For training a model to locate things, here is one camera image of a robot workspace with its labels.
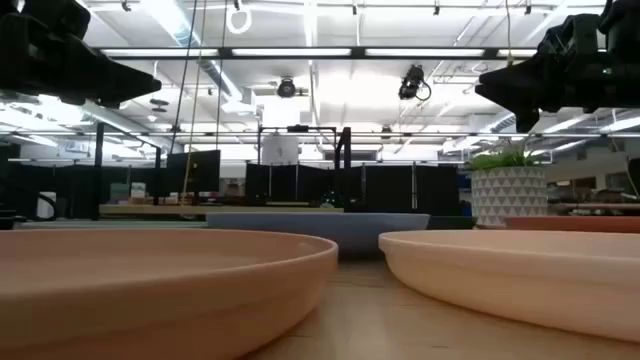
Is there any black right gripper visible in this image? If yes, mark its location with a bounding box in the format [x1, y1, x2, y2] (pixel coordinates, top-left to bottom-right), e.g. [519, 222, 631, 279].
[474, 47, 640, 134]

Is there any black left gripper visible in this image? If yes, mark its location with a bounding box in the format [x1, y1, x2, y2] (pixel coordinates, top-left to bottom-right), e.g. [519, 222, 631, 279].
[0, 12, 163, 110]

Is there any terracotta plate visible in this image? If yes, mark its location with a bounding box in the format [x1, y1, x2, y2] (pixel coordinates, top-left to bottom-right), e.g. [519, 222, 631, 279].
[503, 215, 640, 234]

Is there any pale pink plate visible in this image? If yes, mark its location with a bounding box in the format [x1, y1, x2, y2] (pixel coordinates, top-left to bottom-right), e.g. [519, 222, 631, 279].
[378, 229, 640, 344]

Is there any peach plate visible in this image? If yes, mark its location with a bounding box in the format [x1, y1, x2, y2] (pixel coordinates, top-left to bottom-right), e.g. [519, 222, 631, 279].
[0, 228, 340, 360]

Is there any blue-grey plate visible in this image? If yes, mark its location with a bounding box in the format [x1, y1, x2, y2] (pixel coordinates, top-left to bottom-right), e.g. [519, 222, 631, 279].
[206, 212, 432, 259]

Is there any potted succulent in white pot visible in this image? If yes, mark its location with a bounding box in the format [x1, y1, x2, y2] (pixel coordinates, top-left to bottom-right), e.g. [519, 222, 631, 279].
[466, 141, 549, 228]

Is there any black computer monitor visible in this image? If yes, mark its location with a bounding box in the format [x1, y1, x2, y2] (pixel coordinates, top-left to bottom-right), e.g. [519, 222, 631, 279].
[165, 149, 222, 195]

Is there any black partition screen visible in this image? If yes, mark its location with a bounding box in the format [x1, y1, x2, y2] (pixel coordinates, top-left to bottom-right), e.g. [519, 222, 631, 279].
[244, 162, 461, 214]

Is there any round black ceiling device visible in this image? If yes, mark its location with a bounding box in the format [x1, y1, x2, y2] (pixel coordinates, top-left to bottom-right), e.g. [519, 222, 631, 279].
[276, 76, 298, 99]

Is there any black hanging cable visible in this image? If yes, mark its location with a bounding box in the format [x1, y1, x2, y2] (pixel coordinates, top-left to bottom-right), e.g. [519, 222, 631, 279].
[168, 0, 200, 156]

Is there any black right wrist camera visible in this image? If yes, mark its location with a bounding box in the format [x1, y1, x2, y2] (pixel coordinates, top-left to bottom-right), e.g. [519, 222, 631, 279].
[537, 13, 602, 57]

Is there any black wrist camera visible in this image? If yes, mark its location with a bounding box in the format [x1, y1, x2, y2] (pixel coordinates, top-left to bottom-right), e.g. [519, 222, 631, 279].
[537, 13, 602, 57]
[19, 0, 93, 41]

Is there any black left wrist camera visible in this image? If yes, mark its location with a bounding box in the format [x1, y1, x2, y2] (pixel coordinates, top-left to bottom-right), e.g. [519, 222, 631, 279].
[19, 0, 93, 41]

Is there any black overhead camera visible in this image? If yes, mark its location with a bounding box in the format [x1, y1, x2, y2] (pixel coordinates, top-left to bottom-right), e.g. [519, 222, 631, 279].
[397, 64, 433, 103]

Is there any black frame bar with lights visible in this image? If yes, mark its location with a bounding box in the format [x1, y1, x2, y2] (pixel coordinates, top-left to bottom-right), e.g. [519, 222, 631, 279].
[97, 46, 539, 62]

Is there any white cable loop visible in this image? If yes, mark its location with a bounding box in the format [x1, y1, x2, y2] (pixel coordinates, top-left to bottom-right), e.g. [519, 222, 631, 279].
[225, 3, 253, 36]

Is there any wooden shelf with black frame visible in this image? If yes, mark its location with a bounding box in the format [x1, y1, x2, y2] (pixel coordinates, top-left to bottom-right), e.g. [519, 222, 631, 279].
[92, 122, 352, 222]

